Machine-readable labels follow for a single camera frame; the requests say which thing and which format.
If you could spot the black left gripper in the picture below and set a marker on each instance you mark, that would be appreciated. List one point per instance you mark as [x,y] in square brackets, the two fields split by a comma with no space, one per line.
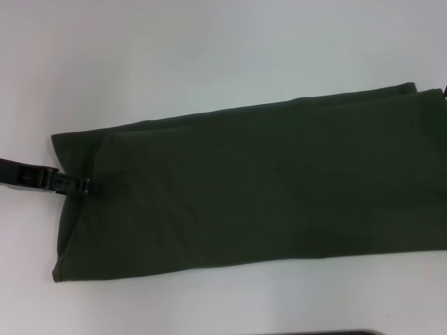
[24,176]

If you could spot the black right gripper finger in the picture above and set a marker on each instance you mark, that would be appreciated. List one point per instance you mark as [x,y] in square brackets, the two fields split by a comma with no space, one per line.
[445,92]

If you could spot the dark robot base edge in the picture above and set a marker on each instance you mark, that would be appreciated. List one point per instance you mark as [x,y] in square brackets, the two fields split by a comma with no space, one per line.
[342,332]

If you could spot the dark green T-shirt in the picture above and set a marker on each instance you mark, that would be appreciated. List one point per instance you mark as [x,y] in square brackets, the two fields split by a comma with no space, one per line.
[262,174]

